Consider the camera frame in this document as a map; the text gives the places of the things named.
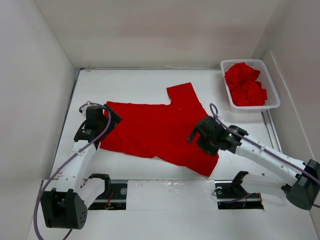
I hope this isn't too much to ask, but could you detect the red t shirt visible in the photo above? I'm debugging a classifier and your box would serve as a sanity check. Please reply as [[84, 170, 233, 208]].
[[100, 82, 219, 177]]

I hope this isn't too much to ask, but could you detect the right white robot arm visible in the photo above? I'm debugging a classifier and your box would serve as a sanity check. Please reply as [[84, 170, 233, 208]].
[[188, 116, 320, 210]]

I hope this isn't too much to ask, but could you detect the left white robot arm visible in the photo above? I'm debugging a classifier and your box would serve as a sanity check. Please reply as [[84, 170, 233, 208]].
[[40, 101, 122, 230]]

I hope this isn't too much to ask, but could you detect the red shirts pile in basket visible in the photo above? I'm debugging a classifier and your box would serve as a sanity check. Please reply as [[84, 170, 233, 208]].
[[225, 62, 268, 107]]

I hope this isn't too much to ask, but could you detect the white plastic basket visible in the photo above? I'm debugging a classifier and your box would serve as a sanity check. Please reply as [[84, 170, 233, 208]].
[[220, 59, 281, 113]]

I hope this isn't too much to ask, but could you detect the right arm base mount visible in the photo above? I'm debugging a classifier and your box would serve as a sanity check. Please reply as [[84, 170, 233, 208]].
[[212, 171, 264, 210]]

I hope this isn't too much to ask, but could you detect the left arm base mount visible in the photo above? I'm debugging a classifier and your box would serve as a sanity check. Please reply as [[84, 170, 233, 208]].
[[88, 180, 128, 211]]

